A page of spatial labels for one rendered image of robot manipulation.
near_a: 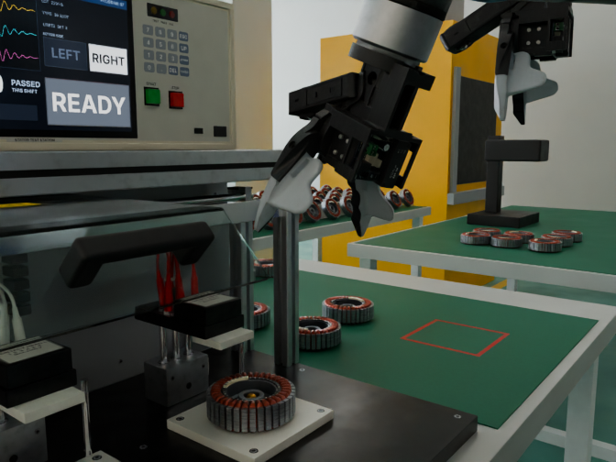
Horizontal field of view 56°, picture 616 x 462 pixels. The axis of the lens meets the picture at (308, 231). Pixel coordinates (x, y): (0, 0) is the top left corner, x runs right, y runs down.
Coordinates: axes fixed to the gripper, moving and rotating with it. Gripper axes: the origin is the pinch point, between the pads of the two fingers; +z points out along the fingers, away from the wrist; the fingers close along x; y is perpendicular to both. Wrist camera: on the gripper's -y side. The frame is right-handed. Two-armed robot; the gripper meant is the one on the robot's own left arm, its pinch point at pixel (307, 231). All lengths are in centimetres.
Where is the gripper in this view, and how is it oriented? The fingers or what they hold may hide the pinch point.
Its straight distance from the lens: 62.9
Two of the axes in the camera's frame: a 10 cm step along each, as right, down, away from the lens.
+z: -3.2, 8.8, 3.4
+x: 7.8, 0.4, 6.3
